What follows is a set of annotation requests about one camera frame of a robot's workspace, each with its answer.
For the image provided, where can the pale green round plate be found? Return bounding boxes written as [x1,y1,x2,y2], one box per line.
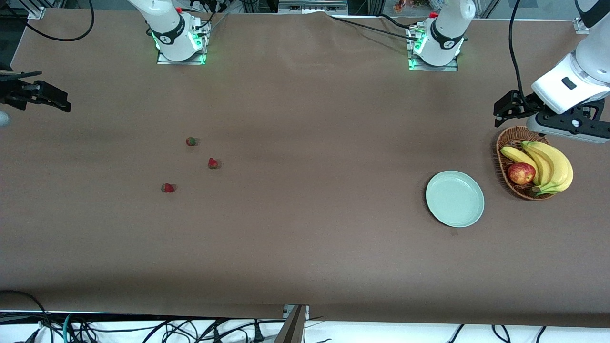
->
[426,170,485,228]

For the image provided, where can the brown wicker basket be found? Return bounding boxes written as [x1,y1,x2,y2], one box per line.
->
[496,126,560,201]

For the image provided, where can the yellow banana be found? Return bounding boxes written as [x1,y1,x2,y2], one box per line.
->
[527,142,574,197]
[521,141,556,187]
[500,146,541,186]

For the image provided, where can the red apple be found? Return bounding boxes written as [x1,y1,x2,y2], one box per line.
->
[508,162,536,185]

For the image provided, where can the large table cover sheet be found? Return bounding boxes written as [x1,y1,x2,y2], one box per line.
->
[0,9,610,329]

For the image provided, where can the silver metal device box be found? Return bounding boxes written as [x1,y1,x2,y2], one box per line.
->
[278,0,349,15]

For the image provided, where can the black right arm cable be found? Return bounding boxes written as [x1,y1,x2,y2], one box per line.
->
[0,0,95,42]

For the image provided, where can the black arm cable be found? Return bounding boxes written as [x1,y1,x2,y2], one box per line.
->
[508,0,537,108]
[0,0,95,42]

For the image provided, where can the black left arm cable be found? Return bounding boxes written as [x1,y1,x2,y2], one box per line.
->
[508,0,537,108]

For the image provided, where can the aluminium frame profile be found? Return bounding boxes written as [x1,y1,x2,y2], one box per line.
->
[18,0,47,20]

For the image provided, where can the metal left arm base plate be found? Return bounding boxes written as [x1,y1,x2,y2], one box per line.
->
[407,25,459,72]

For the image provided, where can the short black table cable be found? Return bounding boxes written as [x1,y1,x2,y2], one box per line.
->
[379,13,417,30]

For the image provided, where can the long black table cable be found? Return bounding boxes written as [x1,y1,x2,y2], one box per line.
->
[326,14,420,41]

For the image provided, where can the thick black looped cable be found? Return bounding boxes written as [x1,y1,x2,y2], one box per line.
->
[0,290,54,343]

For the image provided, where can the metal support post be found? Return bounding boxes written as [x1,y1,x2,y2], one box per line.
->
[273,304,310,343]

